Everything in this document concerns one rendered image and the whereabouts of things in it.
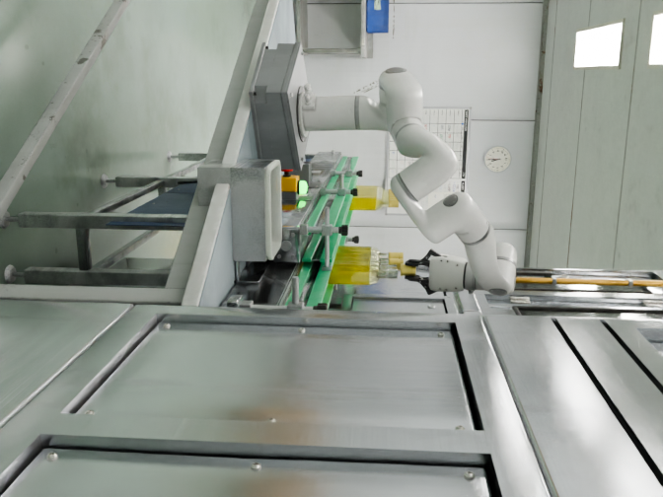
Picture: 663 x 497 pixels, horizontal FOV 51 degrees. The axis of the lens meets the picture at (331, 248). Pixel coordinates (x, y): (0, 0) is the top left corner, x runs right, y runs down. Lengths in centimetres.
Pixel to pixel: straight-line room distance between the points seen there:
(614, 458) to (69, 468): 47
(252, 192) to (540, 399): 102
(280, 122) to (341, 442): 133
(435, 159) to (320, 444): 113
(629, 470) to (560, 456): 6
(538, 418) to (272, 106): 131
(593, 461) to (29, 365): 60
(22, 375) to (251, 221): 89
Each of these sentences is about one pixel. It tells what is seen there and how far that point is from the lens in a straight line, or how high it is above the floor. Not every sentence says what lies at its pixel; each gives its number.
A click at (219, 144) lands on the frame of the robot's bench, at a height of 68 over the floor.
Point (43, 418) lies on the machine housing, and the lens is 74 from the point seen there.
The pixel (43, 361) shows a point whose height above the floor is 72.
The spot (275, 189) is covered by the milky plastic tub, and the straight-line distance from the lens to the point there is 177.
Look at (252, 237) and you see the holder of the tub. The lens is 164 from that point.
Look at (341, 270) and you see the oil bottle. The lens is 193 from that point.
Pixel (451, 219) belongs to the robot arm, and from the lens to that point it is 168.
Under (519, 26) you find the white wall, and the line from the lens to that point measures 787.
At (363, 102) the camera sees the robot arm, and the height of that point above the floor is 104.
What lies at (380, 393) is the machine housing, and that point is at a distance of 76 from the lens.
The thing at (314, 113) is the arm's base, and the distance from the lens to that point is 194.
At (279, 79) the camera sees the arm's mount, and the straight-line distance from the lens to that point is 188.
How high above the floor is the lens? 110
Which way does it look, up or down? 4 degrees down
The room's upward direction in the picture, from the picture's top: 91 degrees clockwise
